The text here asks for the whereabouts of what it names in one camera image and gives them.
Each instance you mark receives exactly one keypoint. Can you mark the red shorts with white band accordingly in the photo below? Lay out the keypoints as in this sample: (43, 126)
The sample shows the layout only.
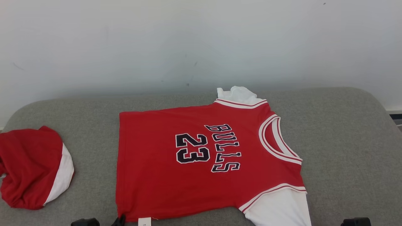
(28, 166)

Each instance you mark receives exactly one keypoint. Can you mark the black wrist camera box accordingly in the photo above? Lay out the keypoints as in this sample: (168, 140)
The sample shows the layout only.
(356, 222)
(84, 222)

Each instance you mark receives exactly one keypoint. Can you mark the red Bulls 23 jersey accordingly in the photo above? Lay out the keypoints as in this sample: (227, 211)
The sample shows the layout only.
(150, 175)

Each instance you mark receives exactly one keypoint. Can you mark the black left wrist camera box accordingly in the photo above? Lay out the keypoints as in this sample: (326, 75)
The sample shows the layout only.
(84, 222)

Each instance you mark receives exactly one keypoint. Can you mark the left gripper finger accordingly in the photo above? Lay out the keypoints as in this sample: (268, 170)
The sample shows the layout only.
(119, 221)

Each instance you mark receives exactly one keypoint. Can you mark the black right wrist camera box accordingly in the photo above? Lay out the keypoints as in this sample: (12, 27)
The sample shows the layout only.
(356, 222)

